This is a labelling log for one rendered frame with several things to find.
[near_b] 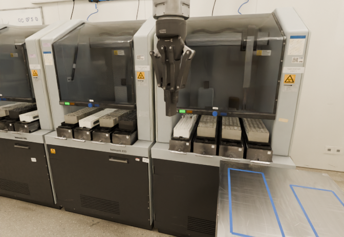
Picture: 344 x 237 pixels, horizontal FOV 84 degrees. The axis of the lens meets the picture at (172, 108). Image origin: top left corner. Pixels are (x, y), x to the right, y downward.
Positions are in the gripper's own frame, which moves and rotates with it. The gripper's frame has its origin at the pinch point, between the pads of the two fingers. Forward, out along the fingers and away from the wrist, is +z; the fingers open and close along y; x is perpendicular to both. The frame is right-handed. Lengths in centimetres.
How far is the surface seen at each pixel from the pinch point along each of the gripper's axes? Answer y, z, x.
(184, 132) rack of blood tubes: -31, 34, 55
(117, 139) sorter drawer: -71, 42, 34
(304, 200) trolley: 33, 36, 33
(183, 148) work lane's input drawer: -29, 42, 51
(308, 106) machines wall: 28, 37, 205
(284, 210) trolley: 28, 36, 24
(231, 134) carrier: -6, 33, 69
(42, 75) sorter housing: -135, 1, 18
